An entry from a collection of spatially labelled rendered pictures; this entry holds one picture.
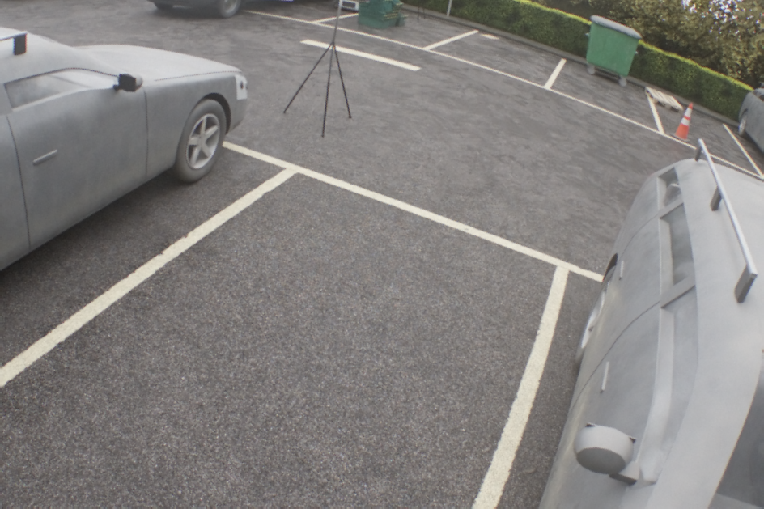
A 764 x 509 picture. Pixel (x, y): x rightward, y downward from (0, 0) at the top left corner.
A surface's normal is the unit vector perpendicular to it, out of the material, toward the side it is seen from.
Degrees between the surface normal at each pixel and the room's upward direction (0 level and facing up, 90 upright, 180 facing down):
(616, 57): 94
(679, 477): 33
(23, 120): 58
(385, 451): 0
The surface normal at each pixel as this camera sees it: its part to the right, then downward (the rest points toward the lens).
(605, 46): -0.35, 0.46
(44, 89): 0.85, -0.24
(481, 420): 0.18, -0.87
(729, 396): -0.39, -0.74
